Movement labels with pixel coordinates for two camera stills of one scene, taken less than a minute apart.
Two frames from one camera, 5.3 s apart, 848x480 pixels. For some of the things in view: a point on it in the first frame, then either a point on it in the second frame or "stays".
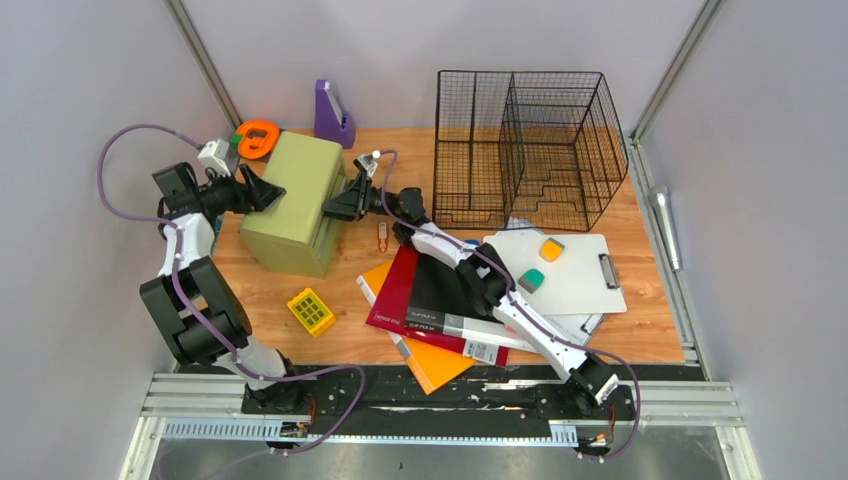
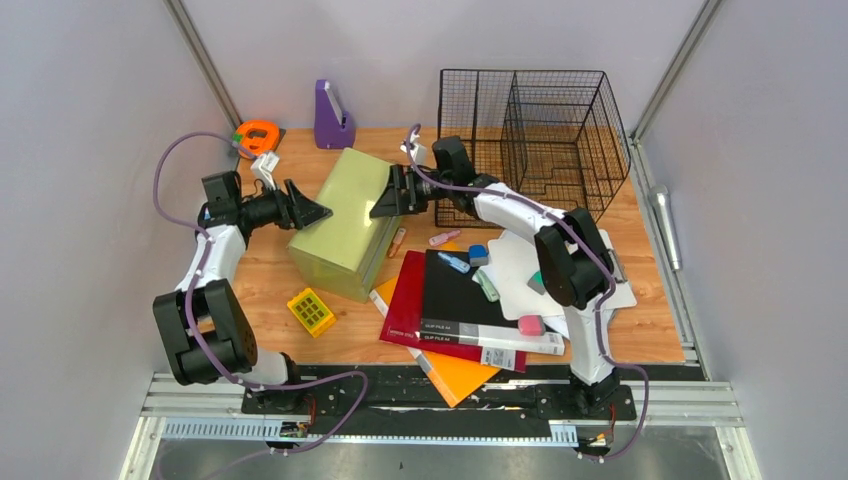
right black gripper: [352, 204] to [394, 201]
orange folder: [432, 366] to [454, 378]
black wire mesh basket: [525, 150] stays
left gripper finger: [258, 194] to [302, 210]
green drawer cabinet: [294, 235] to [348, 250]
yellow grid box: [311, 312] stays
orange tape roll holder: [256, 139] stays
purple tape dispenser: [331, 122] stays
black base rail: [495, 401] stays
